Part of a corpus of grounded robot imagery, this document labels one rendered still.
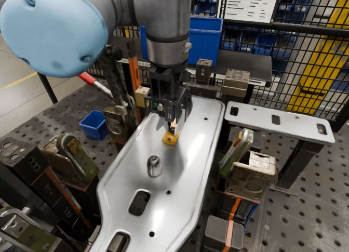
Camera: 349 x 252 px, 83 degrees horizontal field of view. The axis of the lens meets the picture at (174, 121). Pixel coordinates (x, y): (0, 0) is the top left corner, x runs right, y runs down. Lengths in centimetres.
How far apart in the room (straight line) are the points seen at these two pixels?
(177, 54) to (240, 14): 60
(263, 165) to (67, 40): 40
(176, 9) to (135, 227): 37
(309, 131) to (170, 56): 46
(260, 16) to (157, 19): 64
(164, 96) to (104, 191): 23
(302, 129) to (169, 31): 47
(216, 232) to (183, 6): 38
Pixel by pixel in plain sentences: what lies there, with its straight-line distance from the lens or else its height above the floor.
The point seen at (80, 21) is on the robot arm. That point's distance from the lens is 19.
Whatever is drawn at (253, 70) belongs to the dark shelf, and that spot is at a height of 103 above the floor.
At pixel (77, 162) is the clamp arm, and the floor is 105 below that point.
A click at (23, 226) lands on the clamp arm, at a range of 41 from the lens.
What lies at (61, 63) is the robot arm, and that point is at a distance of 21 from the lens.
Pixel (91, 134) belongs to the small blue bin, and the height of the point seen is 73.
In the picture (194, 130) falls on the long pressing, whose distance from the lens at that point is 55.
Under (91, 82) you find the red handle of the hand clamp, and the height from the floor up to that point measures 112.
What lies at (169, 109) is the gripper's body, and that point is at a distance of 39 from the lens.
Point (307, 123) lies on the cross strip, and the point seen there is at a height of 100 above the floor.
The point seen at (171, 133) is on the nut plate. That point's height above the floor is 101.
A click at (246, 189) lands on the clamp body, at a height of 96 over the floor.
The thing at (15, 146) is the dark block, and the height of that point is 112.
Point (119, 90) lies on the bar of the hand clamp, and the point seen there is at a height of 112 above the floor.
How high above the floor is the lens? 139
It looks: 42 degrees down
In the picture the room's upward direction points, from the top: straight up
